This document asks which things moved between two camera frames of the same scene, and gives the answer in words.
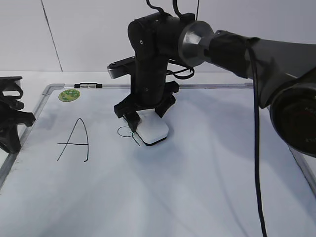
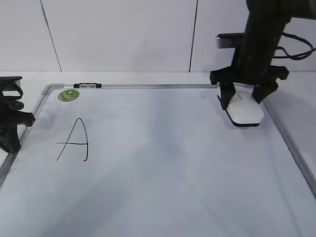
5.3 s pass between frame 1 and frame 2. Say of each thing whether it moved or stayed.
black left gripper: stayed
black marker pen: stayed
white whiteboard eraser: moved
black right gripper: moved
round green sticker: stayed
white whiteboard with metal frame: stayed
